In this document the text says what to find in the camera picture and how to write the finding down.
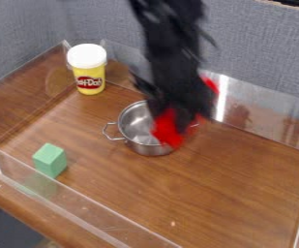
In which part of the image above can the clear acrylic barrier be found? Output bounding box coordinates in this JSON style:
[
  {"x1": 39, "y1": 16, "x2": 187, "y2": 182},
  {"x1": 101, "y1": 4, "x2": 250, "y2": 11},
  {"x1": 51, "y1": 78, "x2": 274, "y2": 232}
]
[{"x1": 0, "y1": 45, "x2": 299, "y2": 248}]

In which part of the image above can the red plastic bar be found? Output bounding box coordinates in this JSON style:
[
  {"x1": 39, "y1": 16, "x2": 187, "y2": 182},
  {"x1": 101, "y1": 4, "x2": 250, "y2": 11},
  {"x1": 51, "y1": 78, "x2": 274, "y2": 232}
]
[{"x1": 150, "y1": 77, "x2": 222, "y2": 150}]

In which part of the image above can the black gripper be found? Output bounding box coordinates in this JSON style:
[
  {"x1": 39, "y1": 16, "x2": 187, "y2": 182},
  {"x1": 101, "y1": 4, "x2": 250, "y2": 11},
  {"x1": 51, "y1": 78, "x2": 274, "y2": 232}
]
[{"x1": 130, "y1": 61, "x2": 215, "y2": 134}]

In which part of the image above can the green foam block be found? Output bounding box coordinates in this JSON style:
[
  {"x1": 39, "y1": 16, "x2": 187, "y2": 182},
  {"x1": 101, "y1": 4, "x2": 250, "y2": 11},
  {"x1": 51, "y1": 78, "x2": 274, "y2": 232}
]
[{"x1": 33, "y1": 143, "x2": 67, "y2": 178}]

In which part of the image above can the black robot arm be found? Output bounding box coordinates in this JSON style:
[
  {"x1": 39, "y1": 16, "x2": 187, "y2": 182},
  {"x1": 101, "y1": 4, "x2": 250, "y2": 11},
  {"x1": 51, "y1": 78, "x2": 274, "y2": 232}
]
[{"x1": 129, "y1": 0, "x2": 215, "y2": 134}]

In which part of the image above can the yellow Play-Doh can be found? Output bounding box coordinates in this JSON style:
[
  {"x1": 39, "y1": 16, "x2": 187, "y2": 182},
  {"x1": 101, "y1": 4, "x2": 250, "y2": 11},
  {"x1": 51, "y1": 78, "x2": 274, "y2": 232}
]
[{"x1": 66, "y1": 44, "x2": 107, "y2": 95}]

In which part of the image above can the stainless steel pot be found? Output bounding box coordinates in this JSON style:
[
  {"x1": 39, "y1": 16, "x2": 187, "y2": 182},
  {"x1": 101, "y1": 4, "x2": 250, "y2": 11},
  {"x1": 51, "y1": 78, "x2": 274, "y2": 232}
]
[{"x1": 103, "y1": 101, "x2": 178, "y2": 156}]

